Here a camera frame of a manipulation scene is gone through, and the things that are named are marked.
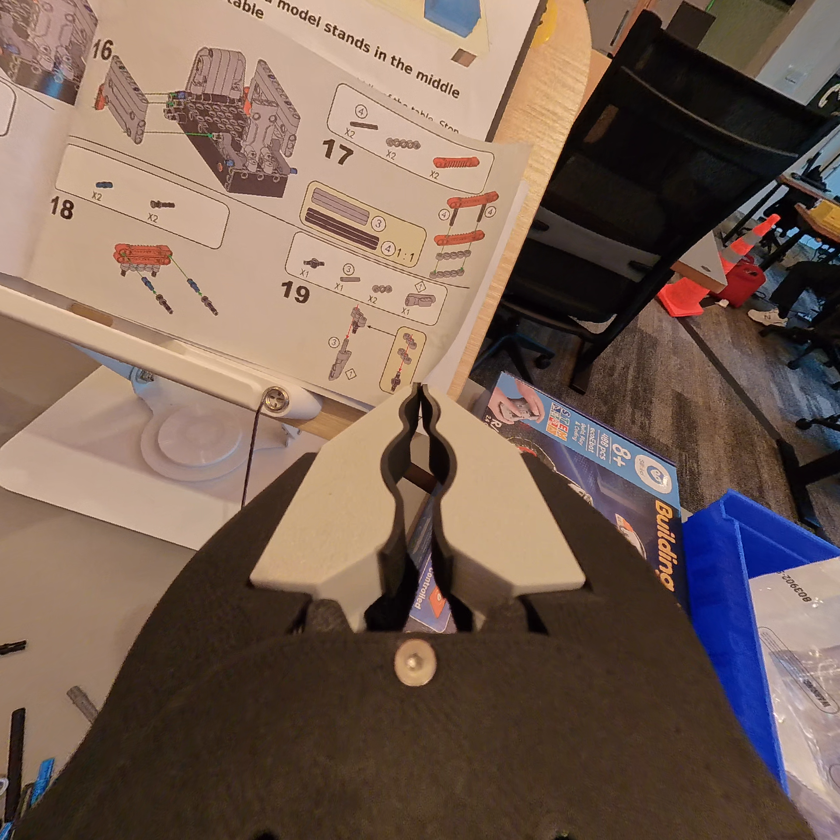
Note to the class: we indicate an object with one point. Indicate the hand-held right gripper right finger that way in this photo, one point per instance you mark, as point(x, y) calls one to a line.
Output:
point(512, 525)

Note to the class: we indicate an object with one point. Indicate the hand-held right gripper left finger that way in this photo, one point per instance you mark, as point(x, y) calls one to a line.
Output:
point(315, 525)

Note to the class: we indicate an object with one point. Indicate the robot kit box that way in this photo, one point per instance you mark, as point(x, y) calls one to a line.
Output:
point(577, 446)

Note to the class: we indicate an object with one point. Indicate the blue plastic bin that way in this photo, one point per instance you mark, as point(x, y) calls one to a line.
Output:
point(715, 590)

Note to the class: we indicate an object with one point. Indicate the orange traffic cone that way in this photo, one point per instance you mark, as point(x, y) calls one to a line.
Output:
point(682, 295)
point(748, 239)

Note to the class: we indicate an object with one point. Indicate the instruction booklet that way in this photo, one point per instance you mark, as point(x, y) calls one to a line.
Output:
point(262, 216)

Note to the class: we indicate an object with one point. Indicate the clear plastic bag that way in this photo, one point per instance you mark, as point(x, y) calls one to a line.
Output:
point(800, 656)

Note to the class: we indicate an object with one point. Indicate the red canister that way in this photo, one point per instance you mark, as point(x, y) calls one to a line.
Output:
point(741, 282)

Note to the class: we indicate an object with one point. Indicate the pile of plastic building pieces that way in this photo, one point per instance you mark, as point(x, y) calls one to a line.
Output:
point(16, 748)

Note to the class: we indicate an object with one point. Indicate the wooden board document stand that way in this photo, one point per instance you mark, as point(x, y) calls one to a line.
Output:
point(544, 118)

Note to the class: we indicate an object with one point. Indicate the black office chair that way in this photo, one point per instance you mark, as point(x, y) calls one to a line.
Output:
point(656, 131)

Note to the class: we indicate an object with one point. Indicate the white instruction sheet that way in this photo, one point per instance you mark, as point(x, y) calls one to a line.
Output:
point(394, 52)

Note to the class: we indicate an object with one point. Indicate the yellow round sticker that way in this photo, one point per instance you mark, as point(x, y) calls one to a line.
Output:
point(548, 19)

